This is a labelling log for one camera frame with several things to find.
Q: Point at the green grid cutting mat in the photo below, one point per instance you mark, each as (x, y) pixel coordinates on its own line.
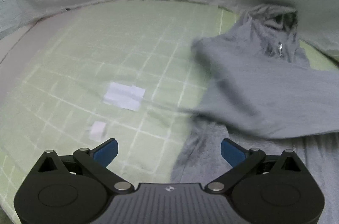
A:
(119, 70)

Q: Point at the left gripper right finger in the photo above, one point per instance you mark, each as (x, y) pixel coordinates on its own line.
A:
(254, 171)

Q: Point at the grey zip hoodie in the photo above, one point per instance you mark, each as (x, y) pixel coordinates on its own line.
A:
(263, 93)

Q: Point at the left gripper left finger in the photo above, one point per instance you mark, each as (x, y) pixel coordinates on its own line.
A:
(91, 163)

